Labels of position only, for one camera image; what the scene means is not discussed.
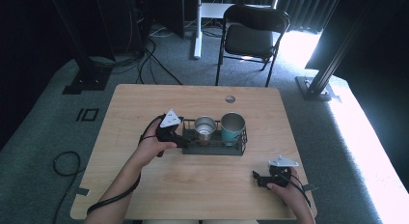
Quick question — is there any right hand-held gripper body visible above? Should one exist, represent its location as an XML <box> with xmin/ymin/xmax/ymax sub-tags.
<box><xmin>266</xmin><ymin>154</ymin><xmax>299</xmax><ymax>187</ymax></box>

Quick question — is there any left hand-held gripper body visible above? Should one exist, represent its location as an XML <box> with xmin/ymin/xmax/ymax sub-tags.
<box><xmin>155</xmin><ymin>108</ymin><xmax>184</xmax><ymax>145</ymax></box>

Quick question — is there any small brown-based metal cup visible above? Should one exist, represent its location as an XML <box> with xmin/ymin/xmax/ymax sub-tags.
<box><xmin>193</xmin><ymin>116</ymin><xmax>218</xmax><ymax>145</ymax></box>

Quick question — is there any black wire basket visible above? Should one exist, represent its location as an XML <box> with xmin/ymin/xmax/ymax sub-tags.
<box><xmin>181</xmin><ymin>118</ymin><xmax>249</xmax><ymax>156</ymax></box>

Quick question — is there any teal metal cup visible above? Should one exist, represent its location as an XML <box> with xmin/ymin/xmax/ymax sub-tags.
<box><xmin>220</xmin><ymin>112</ymin><xmax>247</xmax><ymax>147</ymax></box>

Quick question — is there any person's right hand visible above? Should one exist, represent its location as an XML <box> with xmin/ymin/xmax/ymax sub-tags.
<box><xmin>266</xmin><ymin>168</ymin><xmax>310</xmax><ymax>208</ymax></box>

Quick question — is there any person's left hand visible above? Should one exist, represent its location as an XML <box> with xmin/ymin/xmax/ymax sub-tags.
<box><xmin>133</xmin><ymin>128</ymin><xmax>177</xmax><ymax>170</ymax></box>

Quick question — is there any black metal stand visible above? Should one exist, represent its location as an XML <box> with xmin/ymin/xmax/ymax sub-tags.
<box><xmin>295</xmin><ymin>0</ymin><xmax>370</xmax><ymax>102</ymax></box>
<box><xmin>47</xmin><ymin>0</ymin><xmax>113</xmax><ymax>96</ymax></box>

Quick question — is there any black folding chair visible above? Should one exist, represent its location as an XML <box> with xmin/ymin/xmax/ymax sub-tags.
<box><xmin>215</xmin><ymin>4</ymin><xmax>291</xmax><ymax>88</ymax></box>

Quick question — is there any dark cabinet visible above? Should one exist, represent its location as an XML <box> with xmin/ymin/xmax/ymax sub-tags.
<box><xmin>134</xmin><ymin>0</ymin><xmax>186</xmax><ymax>39</ymax></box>

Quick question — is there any dark curtain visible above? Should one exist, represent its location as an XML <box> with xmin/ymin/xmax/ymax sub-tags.
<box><xmin>225</xmin><ymin>0</ymin><xmax>342</xmax><ymax>34</ymax></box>

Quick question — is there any right hand-held gripper cable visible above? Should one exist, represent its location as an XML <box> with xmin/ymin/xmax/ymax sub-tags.
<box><xmin>279</xmin><ymin>171</ymin><xmax>313</xmax><ymax>209</ymax></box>

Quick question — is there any hand-held gripper cable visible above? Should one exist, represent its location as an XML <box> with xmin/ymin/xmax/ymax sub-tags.
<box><xmin>279</xmin><ymin>171</ymin><xmax>313</xmax><ymax>209</ymax></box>
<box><xmin>86</xmin><ymin>115</ymin><xmax>166</xmax><ymax>216</ymax></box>

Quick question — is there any bundle of floor cables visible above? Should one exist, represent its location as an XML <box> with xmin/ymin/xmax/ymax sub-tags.
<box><xmin>90</xmin><ymin>20</ymin><xmax>183</xmax><ymax>87</ymax></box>

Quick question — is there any left hand-held gripper cable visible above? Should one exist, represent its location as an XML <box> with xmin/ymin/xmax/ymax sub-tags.
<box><xmin>86</xmin><ymin>115</ymin><xmax>166</xmax><ymax>216</ymax></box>

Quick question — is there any black looped floor cable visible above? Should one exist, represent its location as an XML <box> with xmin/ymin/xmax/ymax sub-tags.
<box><xmin>52</xmin><ymin>151</ymin><xmax>87</xmax><ymax>224</ymax></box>

